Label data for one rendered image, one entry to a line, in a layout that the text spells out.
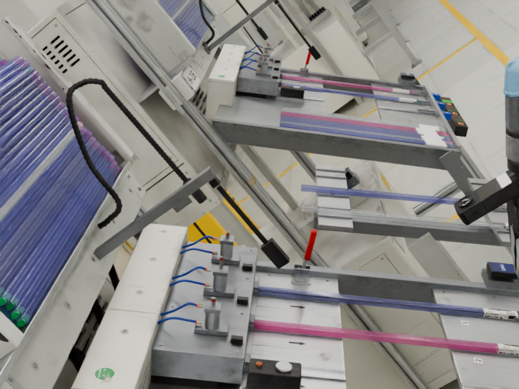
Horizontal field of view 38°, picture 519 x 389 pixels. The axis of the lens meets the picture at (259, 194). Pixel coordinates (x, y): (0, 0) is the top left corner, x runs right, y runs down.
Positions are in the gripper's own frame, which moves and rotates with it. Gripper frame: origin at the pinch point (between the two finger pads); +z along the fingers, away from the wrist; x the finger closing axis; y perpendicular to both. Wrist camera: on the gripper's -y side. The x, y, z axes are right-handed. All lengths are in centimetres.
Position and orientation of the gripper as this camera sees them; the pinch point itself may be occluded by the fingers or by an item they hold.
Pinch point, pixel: (518, 275)
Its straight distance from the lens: 128.4
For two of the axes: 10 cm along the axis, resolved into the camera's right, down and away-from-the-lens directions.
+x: 0.6, -3.9, 9.2
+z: 1.4, 9.1, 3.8
